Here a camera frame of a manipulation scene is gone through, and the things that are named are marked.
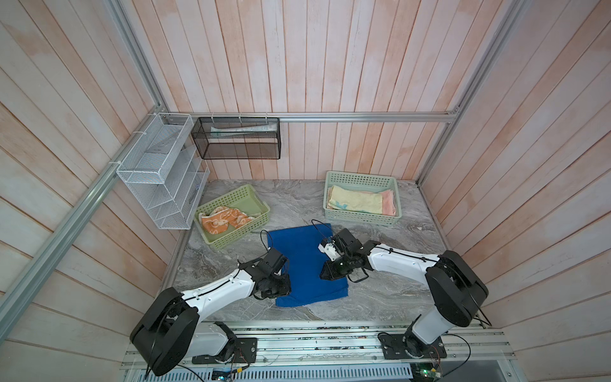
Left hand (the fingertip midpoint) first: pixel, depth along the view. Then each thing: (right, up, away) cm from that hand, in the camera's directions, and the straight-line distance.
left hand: (288, 295), depth 83 cm
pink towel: (+45, +33, +23) cm, 60 cm away
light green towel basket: (-23, +35, +29) cm, 51 cm away
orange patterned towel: (-31, +26, +18) cm, 44 cm away
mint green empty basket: (+35, +44, +34) cm, 66 cm away
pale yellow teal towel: (+30, +35, +28) cm, 54 cm away
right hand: (+12, +6, +4) cm, 14 cm away
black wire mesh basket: (-24, +62, +22) cm, 70 cm away
